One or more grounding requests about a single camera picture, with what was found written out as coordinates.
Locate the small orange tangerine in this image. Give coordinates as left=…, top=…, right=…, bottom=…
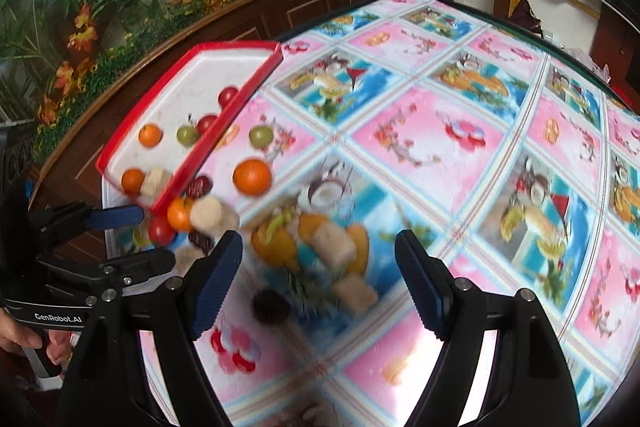
left=120, top=168, right=145, bottom=197

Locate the dark purple plum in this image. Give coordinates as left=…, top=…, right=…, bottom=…
left=252, top=288, right=292, bottom=325

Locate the small red cherry tomato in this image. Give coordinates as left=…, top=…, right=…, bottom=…
left=195, top=114, right=217, bottom=135

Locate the small banana chunk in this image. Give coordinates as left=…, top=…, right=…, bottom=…
left=174, top=245, right=205, bottom=277

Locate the green grape with stem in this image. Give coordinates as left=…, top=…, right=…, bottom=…
left=176, top=116, right=200, bottom=147

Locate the person left hand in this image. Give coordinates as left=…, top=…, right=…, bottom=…
left=0, top=310, right=73, bottom=365

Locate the red date lower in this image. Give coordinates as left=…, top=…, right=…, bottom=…
left=188, top=230, right=215, bottom=256

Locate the red rimmed white tray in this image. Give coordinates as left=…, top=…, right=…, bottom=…
left=96, top=40, right=282, bottom=213

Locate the green grape on table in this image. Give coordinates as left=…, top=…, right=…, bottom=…
left=248, top=124, right=274, bottom=150

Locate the colourful fruit print tablecloth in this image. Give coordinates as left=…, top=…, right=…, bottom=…
left=98, top=0, right=640, bottom=427

